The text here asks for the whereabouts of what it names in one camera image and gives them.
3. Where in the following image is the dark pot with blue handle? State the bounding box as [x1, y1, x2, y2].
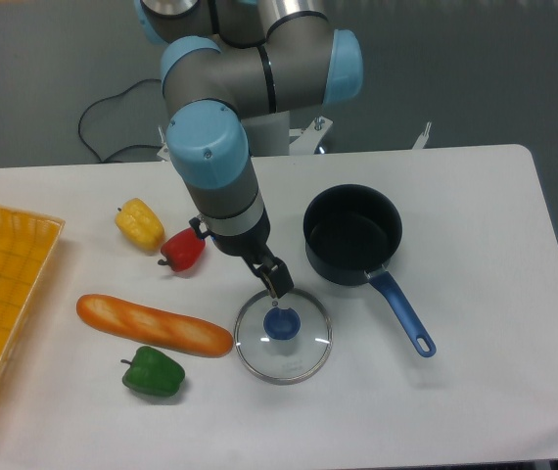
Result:
[302, 184, 437, 357]

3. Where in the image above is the yellow bell pepper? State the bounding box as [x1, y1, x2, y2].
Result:
[115, 198, 165, 253]

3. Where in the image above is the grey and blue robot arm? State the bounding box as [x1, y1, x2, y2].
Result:
[135, 1, 363, 298]

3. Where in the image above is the glass lid with blue knob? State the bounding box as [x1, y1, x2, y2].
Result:
[233, 288, 333, 385]

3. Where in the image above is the black cable on floor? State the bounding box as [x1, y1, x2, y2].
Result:
[78, 77, 165, 164]

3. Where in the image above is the long orange bread loaf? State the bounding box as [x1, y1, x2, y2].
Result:
[76, 294, 234, 357]

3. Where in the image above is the green bell pepper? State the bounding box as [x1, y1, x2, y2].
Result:
[120, 346, 186, 398]

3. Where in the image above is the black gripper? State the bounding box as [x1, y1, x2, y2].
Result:
[189, 212, 293, 298]

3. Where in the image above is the white bracket behind table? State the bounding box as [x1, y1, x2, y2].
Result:
[412, 121, 432, 150]

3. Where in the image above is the red bell pepper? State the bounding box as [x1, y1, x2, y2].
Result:
[158, 227, 206, 272]

